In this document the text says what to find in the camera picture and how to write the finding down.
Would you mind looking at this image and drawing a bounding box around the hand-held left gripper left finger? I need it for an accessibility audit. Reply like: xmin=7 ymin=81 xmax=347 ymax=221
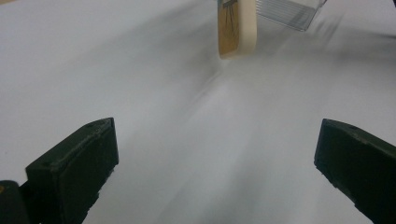
xmin=25 ymin=117 xmax=120 ymax=224

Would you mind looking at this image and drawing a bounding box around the clear plastic box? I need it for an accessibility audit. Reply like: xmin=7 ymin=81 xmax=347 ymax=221
xmin=255 ymin=0 xmax=328 ymax=33

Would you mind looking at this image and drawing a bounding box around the beige painted-print phone case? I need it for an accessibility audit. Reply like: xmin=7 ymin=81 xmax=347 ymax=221
xmin=217 ymin=0 xmax=258 ymax=61

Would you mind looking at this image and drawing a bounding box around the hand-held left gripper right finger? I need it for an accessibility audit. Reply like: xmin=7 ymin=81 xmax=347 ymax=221
xmin=313 ymin=119 xmax=396 ymax=224

